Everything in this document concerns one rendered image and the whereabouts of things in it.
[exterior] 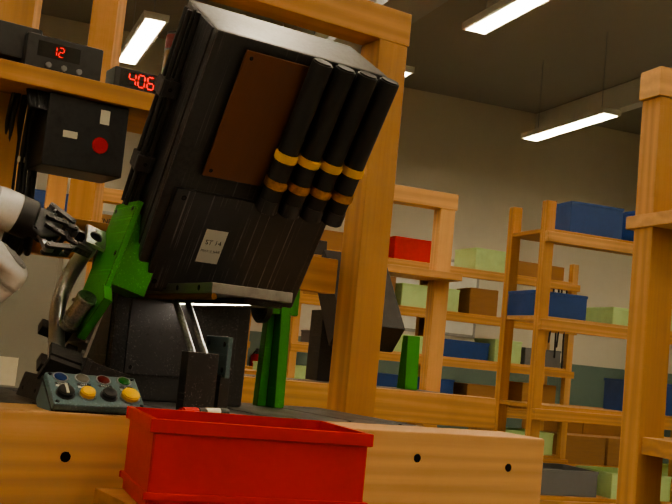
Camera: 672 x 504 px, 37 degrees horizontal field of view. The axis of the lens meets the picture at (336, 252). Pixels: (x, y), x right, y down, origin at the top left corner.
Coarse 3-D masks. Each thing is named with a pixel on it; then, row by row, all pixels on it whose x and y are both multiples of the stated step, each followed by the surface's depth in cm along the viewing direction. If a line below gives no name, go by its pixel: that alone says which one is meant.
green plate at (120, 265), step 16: (128, 208) 188; (112, 224) 192; (128, 224) 185; (112, 240) 189; (128, 240) 184; (96, 256) 193; (112, 256) 185; (128, 256) 186; (96, 272) 189; (112, 272) 183; (128, 272) 186; (144, 272) 187; (96, 288) 185; (112, 288) 189; (128, 288) 185; (144, 288) 187
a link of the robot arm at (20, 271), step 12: (0, 240) 156; (0, 252) 152; (12, 252) 156; (0, 264) 151; (12, 264) 154; (24, 264) 159; (0, 276) 153; (12, 276) 154; (24, 276) 157; (0, 288) 154; (12, 288) 156; (0, 300) 156
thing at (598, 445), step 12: (552, 432) 1111; (576, 432) 1139; (588, 432) 1146; (600, 432) 1152; (612, 432) 1158; (576, 444) 1090; (588, 444) 1096; (600, 444) 1102; (612, 444) 1108; (576, 456) 1089; (588, 456) 1095; (600, 456) 1101; (612, 456) 1107
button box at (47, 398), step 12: (48, 372) 159; (60, 372) 160; (48, 384) 157; (60, 384) 158; (72, 384) 159; (84, 384) 160; (96, 384) 161; (108, 384) 163; (120, 384) 164; (132, 384) 165; (48, 396) 156; (60, 396) 155; (96, 396) 159; (120, 396) 161; (48, 408) 155; (60, 408) 154; (72, 408) 155; (84, 408) 156; (96, 408) 157; (108, 408) 158; (120, 408) 159
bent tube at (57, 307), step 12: (96, 228) 193; (84, 240) 191; (96, 240) 193; (72, 264) 193; (84, 264) 193; (60, 276) 194; (72, 276) 193; (60, 288) 193; (72, 288) 195; (60, 300) 192; (60, 312) 190; (48, 336) 185; (60, 336) 184; (48, 348) 182
